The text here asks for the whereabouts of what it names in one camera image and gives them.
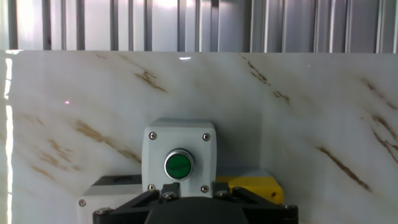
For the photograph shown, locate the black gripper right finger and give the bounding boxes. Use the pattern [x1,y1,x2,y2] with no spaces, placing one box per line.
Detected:
[213,182,299,224]

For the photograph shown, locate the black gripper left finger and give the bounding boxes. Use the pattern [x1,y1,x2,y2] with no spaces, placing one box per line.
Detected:
[92,182,181,224]

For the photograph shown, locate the white marble pattern board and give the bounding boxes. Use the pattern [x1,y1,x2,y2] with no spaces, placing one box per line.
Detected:
[0,49,398,224]

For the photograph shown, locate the grey box with red button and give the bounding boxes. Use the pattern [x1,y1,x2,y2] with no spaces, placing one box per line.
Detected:
[76,174,144,224]

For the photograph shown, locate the grey box small green button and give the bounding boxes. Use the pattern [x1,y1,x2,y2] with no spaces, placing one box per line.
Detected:
[141,118,218,198]

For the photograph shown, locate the yellow box large green button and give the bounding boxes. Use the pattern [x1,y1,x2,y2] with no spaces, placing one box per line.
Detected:
[216,175,284,205]

